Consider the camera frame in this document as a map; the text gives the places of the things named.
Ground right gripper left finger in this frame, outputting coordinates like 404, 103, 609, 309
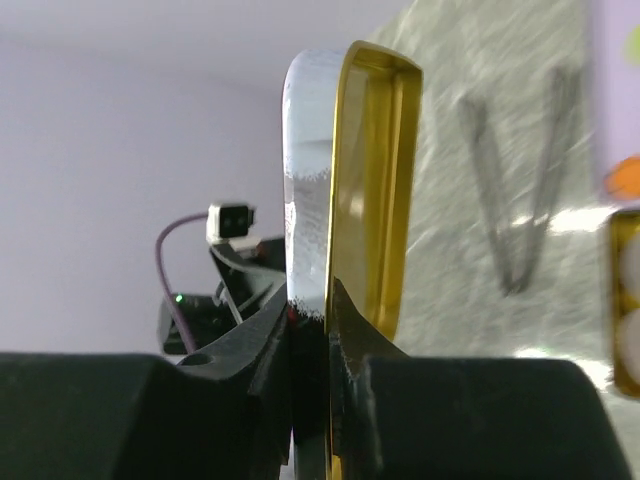
1, 290, 291, 479

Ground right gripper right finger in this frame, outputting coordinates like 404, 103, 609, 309
328, 280, 632, 479

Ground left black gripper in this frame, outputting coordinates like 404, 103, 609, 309
209, 237, 286, 324

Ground gold tin lid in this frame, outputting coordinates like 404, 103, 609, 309
282, 41, 423, 479

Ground gold cookie tin base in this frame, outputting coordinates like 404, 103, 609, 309
606, 209, 639, 399

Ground lavender plastic tray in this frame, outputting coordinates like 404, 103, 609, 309
589, 0, 639, 205

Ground metal tongs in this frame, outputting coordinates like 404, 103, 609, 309
457, 66, 582, 296

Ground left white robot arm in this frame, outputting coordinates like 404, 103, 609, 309
172, 237, 286, 349

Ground orange chocolate chip cookie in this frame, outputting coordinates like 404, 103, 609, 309
604, 155, 640, 201

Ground green round cookie left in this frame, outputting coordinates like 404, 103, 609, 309
624, 26, 640, 65

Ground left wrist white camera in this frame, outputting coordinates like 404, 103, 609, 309
206, 203, 255, 244

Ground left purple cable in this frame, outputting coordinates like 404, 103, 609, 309
153, 212, 209, 354

